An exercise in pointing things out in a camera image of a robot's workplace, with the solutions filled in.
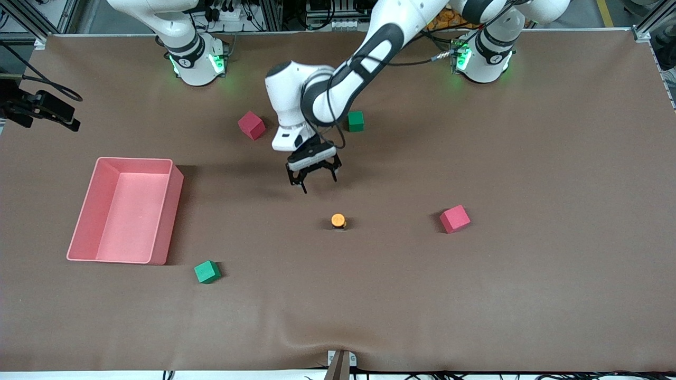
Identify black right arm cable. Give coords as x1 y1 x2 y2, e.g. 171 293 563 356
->
0 40 84 103

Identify brown table mat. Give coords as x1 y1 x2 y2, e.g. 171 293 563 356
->
0 29 676 373

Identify pink foam cube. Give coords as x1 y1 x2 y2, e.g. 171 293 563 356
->
439 205 472 234
237 111 266 141

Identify white power strip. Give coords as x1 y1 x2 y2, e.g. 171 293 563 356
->
209 5 249 24

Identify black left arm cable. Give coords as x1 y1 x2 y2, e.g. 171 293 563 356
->
314 32 460 151

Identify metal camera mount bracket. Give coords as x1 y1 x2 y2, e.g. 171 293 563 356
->
325 350 358 380

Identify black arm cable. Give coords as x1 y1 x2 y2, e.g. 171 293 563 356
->
0 40 84 103
314 32 460 151

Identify white terminal block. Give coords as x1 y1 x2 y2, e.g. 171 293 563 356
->
330 18 378 31

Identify pink plastic tray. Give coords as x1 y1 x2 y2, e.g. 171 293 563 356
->
67 157 185 265

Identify pile of orange objects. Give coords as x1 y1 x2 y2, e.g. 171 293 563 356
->
428 8 476 31

